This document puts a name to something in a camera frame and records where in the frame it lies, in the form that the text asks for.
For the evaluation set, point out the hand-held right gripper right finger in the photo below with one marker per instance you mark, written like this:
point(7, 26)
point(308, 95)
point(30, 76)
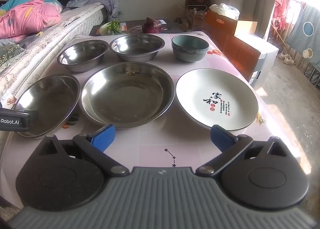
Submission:
point(221, 137)

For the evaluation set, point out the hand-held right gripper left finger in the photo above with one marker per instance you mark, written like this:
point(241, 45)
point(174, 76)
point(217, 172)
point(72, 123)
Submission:
point(103, 137)

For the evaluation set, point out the deep steel plate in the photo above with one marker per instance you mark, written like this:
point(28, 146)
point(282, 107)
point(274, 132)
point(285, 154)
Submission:
point(50, 99)

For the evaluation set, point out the medium steel bowl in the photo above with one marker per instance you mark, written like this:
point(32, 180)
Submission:
point(125, 96)

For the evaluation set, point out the small steel bowl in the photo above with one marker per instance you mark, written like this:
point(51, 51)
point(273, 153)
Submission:
point(200, 89)
point(82, 54)

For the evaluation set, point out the teal ceramic bowl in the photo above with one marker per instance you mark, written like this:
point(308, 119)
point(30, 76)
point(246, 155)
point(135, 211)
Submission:
point(190, 54)

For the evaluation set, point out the wide steel bowl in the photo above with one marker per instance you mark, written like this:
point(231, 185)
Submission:
point(136, 46)

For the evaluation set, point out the pink printed tablecloth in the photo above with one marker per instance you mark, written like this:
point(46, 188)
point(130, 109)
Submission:
point(155, 149)

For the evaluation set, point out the leaf print pillow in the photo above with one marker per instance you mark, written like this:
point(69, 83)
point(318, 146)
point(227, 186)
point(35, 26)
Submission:
point(10, 56)

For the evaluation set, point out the grey bed sheet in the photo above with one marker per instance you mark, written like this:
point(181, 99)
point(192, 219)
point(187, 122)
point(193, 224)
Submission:
point(15, 40)

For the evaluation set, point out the large brown cardboard box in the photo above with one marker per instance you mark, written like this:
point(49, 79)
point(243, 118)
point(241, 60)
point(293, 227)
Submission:
point(232, 44)

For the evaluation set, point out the white appliance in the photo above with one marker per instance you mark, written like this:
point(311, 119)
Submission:
point(267, 54)

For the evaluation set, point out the bed with black headboard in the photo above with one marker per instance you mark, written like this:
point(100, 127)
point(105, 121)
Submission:
point(62, 31)

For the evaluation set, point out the white slippers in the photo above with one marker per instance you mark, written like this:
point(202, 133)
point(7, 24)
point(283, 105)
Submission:
point(287, 58)

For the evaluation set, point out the pink quilt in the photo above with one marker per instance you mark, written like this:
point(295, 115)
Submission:
point(27, 14)

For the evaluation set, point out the napa cabbage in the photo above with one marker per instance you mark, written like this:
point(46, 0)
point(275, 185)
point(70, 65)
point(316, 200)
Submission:
point(111, 27)

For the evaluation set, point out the cardboard box with flap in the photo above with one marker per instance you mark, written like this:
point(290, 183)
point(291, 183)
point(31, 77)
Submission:
point(225, 22)

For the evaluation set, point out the open cardboard box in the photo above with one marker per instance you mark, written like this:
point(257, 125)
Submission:
point(196, 19)

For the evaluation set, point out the purple cabbage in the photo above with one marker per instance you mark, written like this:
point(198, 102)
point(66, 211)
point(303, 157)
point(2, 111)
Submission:
point(151, 26)

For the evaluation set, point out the white plastic bag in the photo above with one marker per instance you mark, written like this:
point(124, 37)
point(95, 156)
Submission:
point(225, 10)

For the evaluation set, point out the blue hanging blanket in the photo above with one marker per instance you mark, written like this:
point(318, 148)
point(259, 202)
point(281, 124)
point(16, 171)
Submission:
point(305, 39)

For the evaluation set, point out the pink hanging clothes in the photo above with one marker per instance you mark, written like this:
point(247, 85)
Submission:
point(281, 11)

